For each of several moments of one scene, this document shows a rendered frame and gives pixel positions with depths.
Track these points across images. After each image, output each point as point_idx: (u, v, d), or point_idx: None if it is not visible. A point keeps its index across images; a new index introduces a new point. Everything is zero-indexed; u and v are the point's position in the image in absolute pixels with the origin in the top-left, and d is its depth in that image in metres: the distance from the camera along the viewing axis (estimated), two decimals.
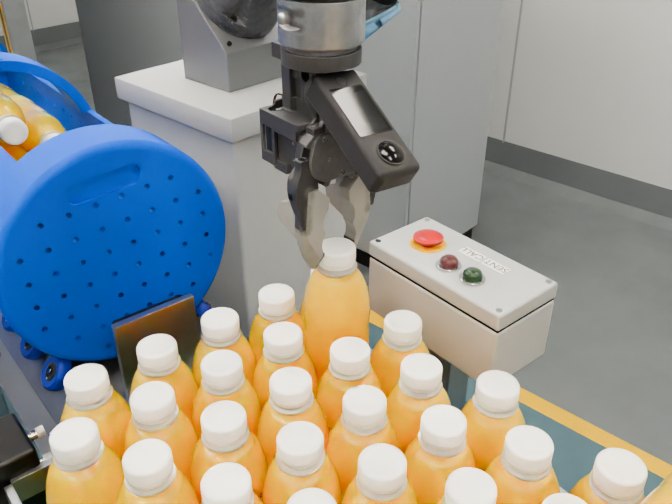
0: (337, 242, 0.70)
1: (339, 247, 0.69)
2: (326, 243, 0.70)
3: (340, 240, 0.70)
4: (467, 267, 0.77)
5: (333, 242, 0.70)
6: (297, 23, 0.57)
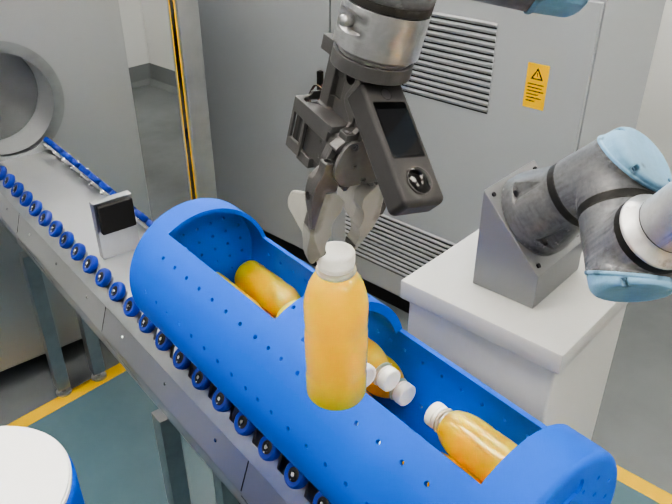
0: (337, 247, 0.70)
1: (339, 252, 0.69)
2: (326, 247, 0.70)
3: (340, 244, 0.71)
4: None
5: (333, 246, 0.70)
6: (358, 29, 0.55)
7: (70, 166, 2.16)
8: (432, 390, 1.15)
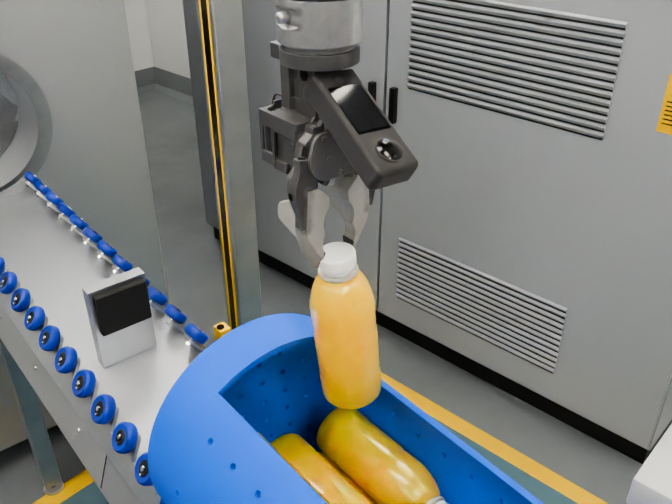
0: (337, 248, 0.70)
1: (339, 252, 0.69)
2: (326, 249, 0.70)
3: (340, 245, 0.71)
4: None
5: (333, 247, 0.70)
6: (295, 22, 0.57)
7: (59, 215, 1.61)
8: None
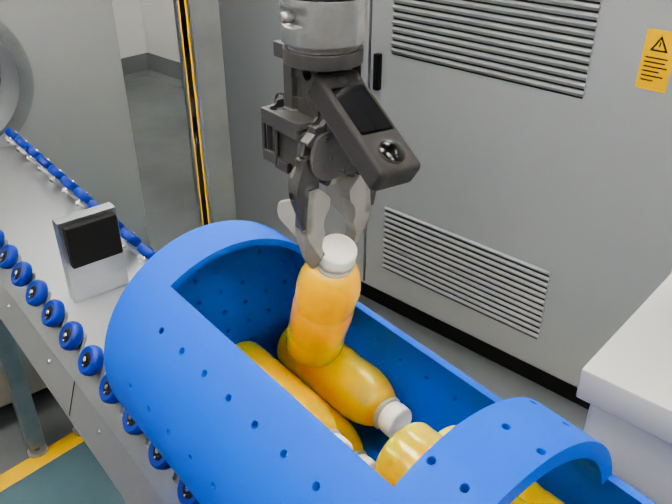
0: (339, 243, 0.69)
1: (341, 250, 0.69)
2: (328, 242, 0.69)
3: (342, 239, 0.70)
4: None
5: (335, 241, 0.70)
6: (299, 22, 0.57)
7: (37, 167, 1.61)
8: None
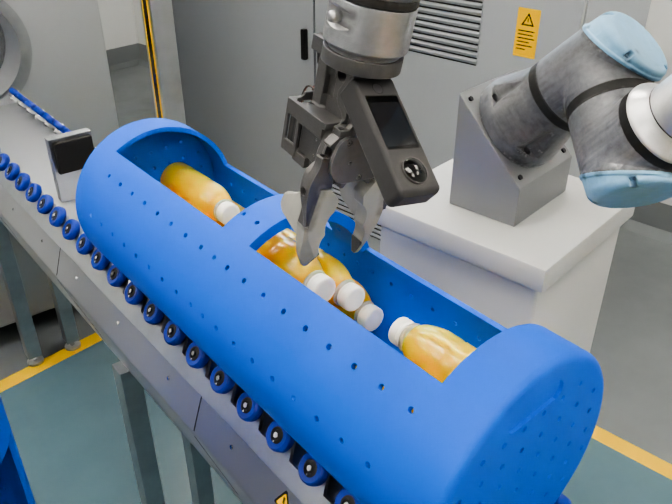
0: (233, 211, 1.20)
1: (231, 216, 1.20)
2: (228, 209, 1.19)
3: (235, 210, 1.20)
4: None
5: (232, 209, 1.20)
6: (346, 24, 0.56)
7: (35, 115, 2.05)
8: (402, 314, 1.04)
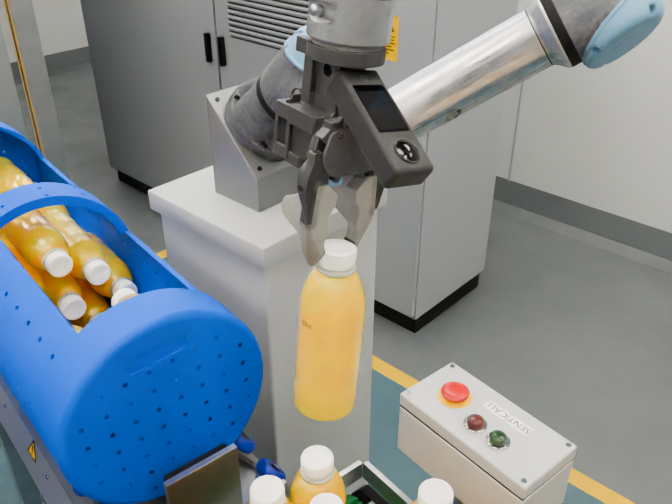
0: None
1: None
2: None
3: None
4: (493, 430, 0.83)
5: None
6: (328, 16, 0.58)
7: None
8: (153, 288, 1.18)
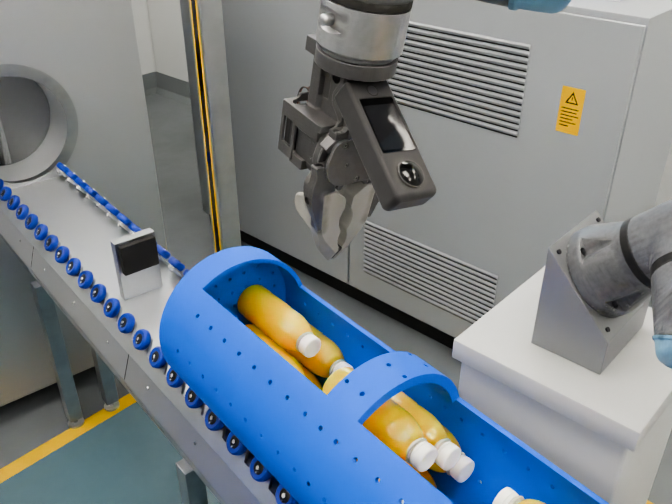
0: (315, 345, 1.22)
1: (313, 349, 1.22)
2: (311, 343, 1.21)
3: (317, 343, 1.23)
4: None
5: (314, 343, 1.22)
6: (339, 27, 0.55)
7: (85, 195, 2.07)
8: (493, 465, 1.06)
